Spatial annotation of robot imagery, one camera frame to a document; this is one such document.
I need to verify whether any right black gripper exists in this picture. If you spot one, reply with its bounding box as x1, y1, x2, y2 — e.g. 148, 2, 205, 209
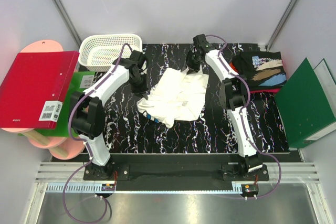
180, 50, 203, 76

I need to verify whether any white t shirt blue print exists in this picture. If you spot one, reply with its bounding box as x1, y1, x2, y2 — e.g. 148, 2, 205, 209
137, 68, 209, 129

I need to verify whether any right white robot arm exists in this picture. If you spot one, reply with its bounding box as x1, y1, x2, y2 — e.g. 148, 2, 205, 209
185, 34, 263, 180

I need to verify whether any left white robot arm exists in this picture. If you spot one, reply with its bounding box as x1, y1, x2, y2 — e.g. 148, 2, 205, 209
68, 50, 148, 180

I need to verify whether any black marble pattern mat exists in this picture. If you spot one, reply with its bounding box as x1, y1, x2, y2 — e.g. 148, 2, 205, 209
90, 42, 290, 154

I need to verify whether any orange folded t shirt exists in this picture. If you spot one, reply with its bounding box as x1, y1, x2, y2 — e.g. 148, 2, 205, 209
229, 62, 239, 73

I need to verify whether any white perforated plastic basket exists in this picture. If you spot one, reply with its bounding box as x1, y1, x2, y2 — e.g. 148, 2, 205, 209
78, 34, 142, 72

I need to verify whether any green plastic folder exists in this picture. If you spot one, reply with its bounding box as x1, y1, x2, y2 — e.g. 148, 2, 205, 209
17, 71, 97, 138

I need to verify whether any black printed folded t shirt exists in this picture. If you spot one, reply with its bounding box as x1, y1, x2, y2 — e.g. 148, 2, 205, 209
231, 51, 287, 90

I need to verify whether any red folded t shirt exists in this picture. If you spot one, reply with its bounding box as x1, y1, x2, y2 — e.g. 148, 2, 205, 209
250, 88, 280, 93

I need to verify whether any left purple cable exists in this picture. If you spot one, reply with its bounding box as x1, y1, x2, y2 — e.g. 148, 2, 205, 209
62, 42, 133, 221

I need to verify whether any purple cable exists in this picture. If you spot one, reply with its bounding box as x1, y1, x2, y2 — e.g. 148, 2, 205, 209
206, 34, 282, 199
62, 42, 133, 221

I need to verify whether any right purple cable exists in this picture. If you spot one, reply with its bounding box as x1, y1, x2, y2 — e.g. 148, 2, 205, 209
206, 34, 282, 199

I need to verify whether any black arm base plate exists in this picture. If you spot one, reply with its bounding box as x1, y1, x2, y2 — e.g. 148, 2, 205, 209
83, 154, 269, 193

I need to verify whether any red ring binder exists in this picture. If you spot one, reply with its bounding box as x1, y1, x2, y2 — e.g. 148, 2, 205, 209
1, 51, 79, 129

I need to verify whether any dark green ring binder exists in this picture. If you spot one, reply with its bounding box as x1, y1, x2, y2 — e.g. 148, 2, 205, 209
275, 58, 335, 148

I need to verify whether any white slotted cable duct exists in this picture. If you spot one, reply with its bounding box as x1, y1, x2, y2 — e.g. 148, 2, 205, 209
46, 183, 115, 194

